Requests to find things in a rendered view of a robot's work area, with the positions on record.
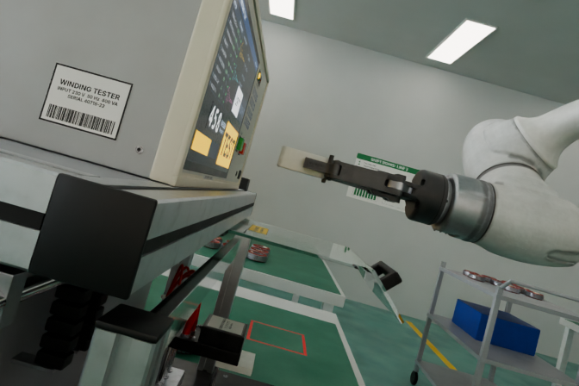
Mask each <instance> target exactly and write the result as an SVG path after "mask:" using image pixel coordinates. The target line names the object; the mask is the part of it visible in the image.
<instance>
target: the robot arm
mask: <svg viewBox="0 0 579 386"><path fill-rule="evenodd" d="M576 140H579V99H578V100H575V101H574V102H571V103H567V104H565V105H564V106H561V107H559V108H557V109H554V110H552V111H550V112H548V113H546V114H544V115H541V116H537V117H533V118H525V117H520V116H516V117H514V118H513V119H510V120H502V119H491V120H487V121H482V122H480V123H478V124H477V125H475V126H474V127H473V128H472V129H471V130H470V131H469V133H468V135H467V136H466V138H465V141H464V146H463V167H464V176H463V175H460V174H457V173H450V174H448V175H446V176H445V175H442V174H438V173H436V172H432V171H427V170H420V171H418V172H417V173H416V174H415V176H414V178H413V180H412V183H411V182H408V181H406V176H404V175H401V174H391V173H388V172H385V171H374V170H371V169H367V168H364V167H361V166H357V165H351V164H347V163H344V162H341V161H340V160H333V158H334V155H330V156H329V158H325V157H322V156H319V155H316V154H312V153H307V152H304V151H301V150H297V149H295V148H291V147H288V146H282V150H281V152H280V156H279V159H278V162H277V166H280V167H283V168H286V169H289V170H292V171H298V172H300V173H304V174H307V175H310V176H313V177H318V178H322V180H321V182H322V183H325V182H326V180H328V181H334V182H337V183H341V184H345V185H349V186H351V187H354V188H358V189H361V190H366V191H367V193H368V194H371V195H373V196H379V197H381V198H382V199H383V200H385V201H389V202H397V203H400V200H401V199H402V200H405V203H406V206H405V214H406V217H407V218H408V219H409V220H411V221H417V222H420V223H423V224H427V225H432V228H433V231H436V230H437V231H439V232H440V233H442V232H443V233H445V234H448V235H449V236H451V237H454V238H457V239H461V240H463V241H466V242H471V243H474V244H477V245H479V246H480V247H482V248H483V249H485V250H486V251H488V252H492V253H493V254H496V255H499V256H501V257H504V258H509V259H512V260H515V261H519V262H522V263H527V264H530V265H541V266H549V267H571V266H573V265H575V264H577V263H578V262H579V208H578V207H577V206H576V205H575V204H573V203H572V202H569V201H567V200H565V199H563V198H560V197H559V195H558V193H557V192H556V191H555V190H553V189H552V188H551V187H550V186H548V185H547V184H546V183H545V180H546V178H547V177H548V176H549V175H550V174H551V173H552V172H553V171H554V170H555V169H556V168H557V164H558V160H559V157H560V155H561V153H562V152H563V150H564V149H565V148H566V147H568V146H569V145H570V144H572V143H573V142H575V141H576Z"/></svg>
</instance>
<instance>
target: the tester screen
mask: <svg viewBox="0 0 579 386"><path fill-rule="evenodd" d="M257 69H258V61H257V57H256V53H255V49H254V45H253V40H252V33H251V29H250V25H249V21H248V16H247V13H246V5H245V1H244V0H233V2H232V6H231V9H230V11H229V15H228V18H227V23H226V26H225V29H224V32H223V35H222V38H221V44H220V46H219V49H218V53H217V55H216V58H215V63H214V67H213V70H212V72H211V76H210V79H209V84H208V87H207V90H206V93H205V96H204V99H203V102H202V107H201V110H200V114H199V116H198V119H197V123H196V128H195V131H194V133H193V137H192V140H191V143H190V148H189V151H188V154H187V157H186V159H187V160H189V161H192V162H195V163H198V164H200V165H205V166H208V167H211V168H214V169H216V170H219V171H224V172H226V173H227V171H228V169H227V168H225V167H222V166H220V165H217V164H216V160H217V158H218V155H219V151H220V149H221V143H222V140H223V137H224V134H225V131H226V128H227V123H228V122H230V123H231V125H232V126H233V127H234V129H235V130H236V131H237V132H238V133H239V131H240V126H241V125H240V123H239V121H238V120H237V118H236V117H235V115H234V114H233V112H232V107H233V103H234V99H235V97H236V93H237V90H238V87H240V89H241V91H242V94H243V96H244V98H245V100H246V103H247V102H248V99H249V96H250V93H251V90H252V85H253V81H254V79H255V75H256V72H257ZM213 102H215V104H216V105H217V106H218V107H219V109H220V110H221V111H222V113H223V116H222V118H221V124H220V127H219V130H218V133H217V136H216V135H215V134H214V133H212V132H211V131H210V130H209V129H207V128H206V126H207V122H208V119H209V114H210V111H211V108H212V105H213ZM196 131H199V132H200V133H202V134H204V135H205V136H206V137H208V138H209V139H211V140H212V141H213V142H214V143H216V144H217V145H219V149H218V152H217V154H216V158H215V159H212V158H210V157H208V156H206V155H204V154H201V153H199V152H197V151H195V150H193V149H191V147H192V143H193V140H194V138H195V134H196Z"/></svg>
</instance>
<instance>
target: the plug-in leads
mask: <svg viewBox="0 0 579 386"><path fill-rule="evenodd" d="M185 269H187V271H186V272H185V273H184V274H183V272H184V270H185ZM194 272H195V270H190V268H189V267H188V266H185V267H184V264H181V265H180V266H179V268H178V270H177V273H176V275H175V277H174V278H173V280H172V283H171V286H170V288H169V289H168V292H167V294H166V295H161V297H160V298H161V299H163V300H164V299H165V298H166V297H167V296H168V295H169V294H170V293H171V292H172V291H173V290H174V289H175V287H176V286H179V285H180V284H181V281H182V280H183V279H185V278H186V277H187V278H188V277H189V276H190V275H191V274H193V273H194ZM200 308H201V303H200V304H199V306H198V307H197V308H196V310H195V311H194V313H193V314H192V315H191V317H190V318H189V319H188V320H187V321H186V323H185V326H184V330H183V331H182V332H181V334H180V336H182V337H184V338H189V336H190V334H195V332H196V328H197V326H198V324H197V322H198V317H199V313H200Z"/></svg>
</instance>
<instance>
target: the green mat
mask: <svg viewBox="0 0 579 386"><path fill-rule="evenodd" d="M167 280H168V277H167V276H164V275H160V276H158V277H156V278H155V279H153V281H152V285H151V288H150V290H149V294H148V297H147V300H146V305H145V308H144V310H146V311H151V310H152V309H153V308H155V307H156V306H157V305H158V304H159V303H160V302H161V301H162V299H161V298H160V297H161V295H163V294H164V292H165V286H166V283H167ZM218 295H219V291H218V290H215V289H211V290H210V292H209V293H208V294H207V295H206V296H205V298H204V299H203V300H202V303H201V308H200V313H199V317H198V322H197V324H201V325H203V323H204V322H205V321H206V319H207V318H208V316H209V314H213V312H214V309H215V304H216V300H217V297H218ZM228 319H230V320H234V321H239V322H243V323H246V324H248V328H247V330H246V336H247V333H248V330H249V326H250V323H251V320H252V321H257V322H253V325H252V331H251V335H250V339H254V340H257V341H260V342H264V343H266V344H270V345H273V346H268V345H266V344H262V343H259V342H256V341H253V340H249V339H247V338H246V336H245V342H244V345H243V348H242V350H243V351H246V352H251V353H255V359H254V364H253V369H252V374H251V376H247V375H244V374H240V373H238V372H234V371H231V370H226V369H222V368H220V369H219V370H222V371H225V372H229V373H232V374H235V375H238V376H242V377H247V378H250V379H253V380H256V381H260V382H262V383H268V384H271V385H274V386H359V385H358V381H357V378H356V377H355V374H354V371H353V369H352V366H351V363H350V360H349V358H348V356H347V353H346V349H345V348H344V345H343V342H342V340H341V337H340V335H339V331H338V329H337V327H336V324H333V323H331V322H327V321H322V320H319V319H315V318H312V317H309V316H306V315H303V314H298V313H294V312H291V311H288V310H285V309H281V308H276V307H273V306H270V305H267V304H263V303H261V302H255V301H252V300H248V299H246V298H242V297H239V296H235V298H234V300H233V306H232V309H231V312H230V315H229V318H228ZM258 322H261V323H264V324H267V325H270V326H273V327H270V326H267V325H264V324H261V323H258ZM275 327H279V328H282V329H285V330H289V331H291V332H288V331H285V330H282V329H279V328H275ZM292 332H295V333H292ZM297 333H300V334H303V335H304V338H305V344H306V350H307V356H305V355H302V354H299V353H295V352H300V353H303V354H304V352H303V345H302V336H301V335H300V334H297ZM275 346H279V347H282V348H285V349H288V350H291V351H294V352H290V351H287V350H284V349H281V348H277V347H275ZM200 357H201V356H198V355H196V354H182V353H181V352H180V353H177V352H176V355H175V358H180V359H183V360H186V361H190V362H192V363H196V364H199V360H200Z"/></svg>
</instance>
